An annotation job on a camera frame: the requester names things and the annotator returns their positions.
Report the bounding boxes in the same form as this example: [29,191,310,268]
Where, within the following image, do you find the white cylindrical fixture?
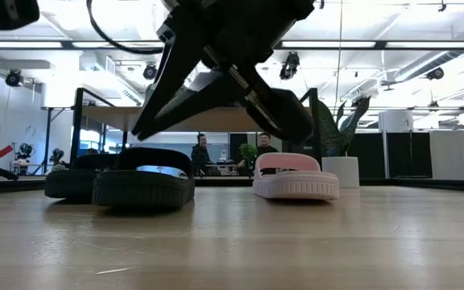
[378,109,414,133]

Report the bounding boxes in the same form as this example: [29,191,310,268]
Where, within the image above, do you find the white partition panel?
[429,129,464,180]

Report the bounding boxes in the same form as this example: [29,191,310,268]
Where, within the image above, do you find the black background machine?
[49,147,68,172]
[12,141,36,175]

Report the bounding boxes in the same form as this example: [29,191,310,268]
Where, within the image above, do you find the large green leafy plant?
[316,95,372,158]

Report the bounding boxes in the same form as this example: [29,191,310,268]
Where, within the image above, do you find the thin hanging vertical cable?
[335,0,344,116]

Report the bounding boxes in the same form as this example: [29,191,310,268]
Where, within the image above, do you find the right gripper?
[130,0,316,144]

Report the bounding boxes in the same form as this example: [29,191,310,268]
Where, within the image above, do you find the black table border rail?
[0,176,464,194]

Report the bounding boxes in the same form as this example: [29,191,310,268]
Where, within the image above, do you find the person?
[236,131,280,169]
[190,133,221,177]

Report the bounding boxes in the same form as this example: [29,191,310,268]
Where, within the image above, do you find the black partition panels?
[346,131,433,180]

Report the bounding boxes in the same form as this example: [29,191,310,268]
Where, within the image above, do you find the pink rubber slide sandal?
[251,151,341,201]

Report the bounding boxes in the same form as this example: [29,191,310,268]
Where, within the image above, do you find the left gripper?
[0,0,41,31]

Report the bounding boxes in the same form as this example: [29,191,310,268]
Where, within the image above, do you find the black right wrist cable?
[85,0,167,56]

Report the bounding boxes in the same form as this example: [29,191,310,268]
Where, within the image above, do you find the wooden shelf with black frame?
[69,87,326,180]

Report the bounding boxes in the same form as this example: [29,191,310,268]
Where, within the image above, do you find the black ceiling spotlight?
[142,62,159,81]
[5,68,23,88]
[425,66,445,81]
[279,51,300,81]

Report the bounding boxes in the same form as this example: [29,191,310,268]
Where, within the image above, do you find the small green bushy plant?
[238,143,259,164]

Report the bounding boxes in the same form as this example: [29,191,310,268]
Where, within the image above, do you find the white plant pot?
[321,155,361,189]

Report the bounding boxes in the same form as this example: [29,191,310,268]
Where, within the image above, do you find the black rubber slide sandal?
[44,153,119,201]
[92,147,196,209]

